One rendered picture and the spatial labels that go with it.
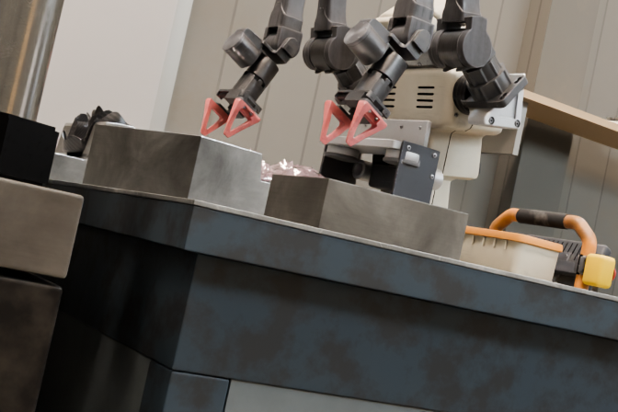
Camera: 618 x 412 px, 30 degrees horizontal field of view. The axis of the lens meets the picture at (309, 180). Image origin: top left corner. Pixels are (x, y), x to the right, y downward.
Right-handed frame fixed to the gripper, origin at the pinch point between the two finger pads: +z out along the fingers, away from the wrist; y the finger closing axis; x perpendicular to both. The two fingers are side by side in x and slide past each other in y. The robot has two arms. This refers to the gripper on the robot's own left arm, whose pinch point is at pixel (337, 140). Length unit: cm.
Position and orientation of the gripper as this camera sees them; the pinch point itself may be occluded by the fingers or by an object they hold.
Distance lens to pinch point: 208.1
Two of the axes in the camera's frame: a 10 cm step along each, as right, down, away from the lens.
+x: 6.1, 6.3, 4.8
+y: 5.7, 0.7, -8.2
